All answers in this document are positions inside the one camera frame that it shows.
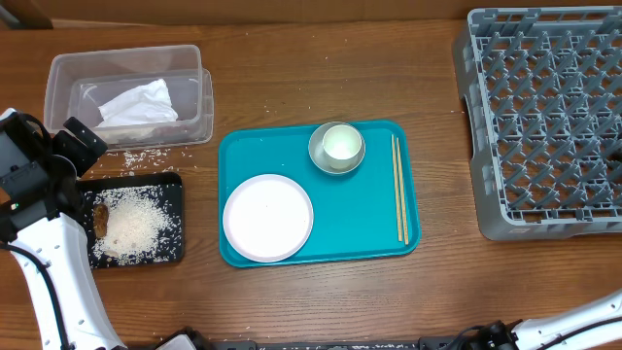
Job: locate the grey dishwasher rack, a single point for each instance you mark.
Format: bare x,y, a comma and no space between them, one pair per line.
542,88

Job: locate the brown food scrap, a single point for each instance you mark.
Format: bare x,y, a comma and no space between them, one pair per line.
100,220

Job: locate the scattered rice grains on table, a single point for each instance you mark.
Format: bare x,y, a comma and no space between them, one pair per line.
147,161

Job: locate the wooden chopstick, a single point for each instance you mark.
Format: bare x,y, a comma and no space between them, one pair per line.
404,216
396,189

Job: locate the rice pile on tray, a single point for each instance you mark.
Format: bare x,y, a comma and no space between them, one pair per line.
136,226

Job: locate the clear plastic bin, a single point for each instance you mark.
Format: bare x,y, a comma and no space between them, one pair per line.
79,83

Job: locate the teal serving tray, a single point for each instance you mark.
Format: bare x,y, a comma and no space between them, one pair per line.
355,213

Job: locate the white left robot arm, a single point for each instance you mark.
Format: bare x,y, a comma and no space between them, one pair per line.
39,226

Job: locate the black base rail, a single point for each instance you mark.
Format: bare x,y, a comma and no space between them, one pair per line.
189,338

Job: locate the black plastic tray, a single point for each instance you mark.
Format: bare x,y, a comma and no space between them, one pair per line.
146,219

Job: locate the white paper cup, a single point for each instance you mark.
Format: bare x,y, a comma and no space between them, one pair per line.
342,144

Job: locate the white napkin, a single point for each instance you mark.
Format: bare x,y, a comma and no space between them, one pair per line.
150,103

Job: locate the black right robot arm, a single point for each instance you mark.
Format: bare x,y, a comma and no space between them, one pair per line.
584,327

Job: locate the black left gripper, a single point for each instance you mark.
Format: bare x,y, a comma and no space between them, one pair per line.
82,157

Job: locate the large white plate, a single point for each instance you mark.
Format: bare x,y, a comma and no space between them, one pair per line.
268,218

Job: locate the grey bowl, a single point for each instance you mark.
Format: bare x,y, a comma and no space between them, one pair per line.
318,156

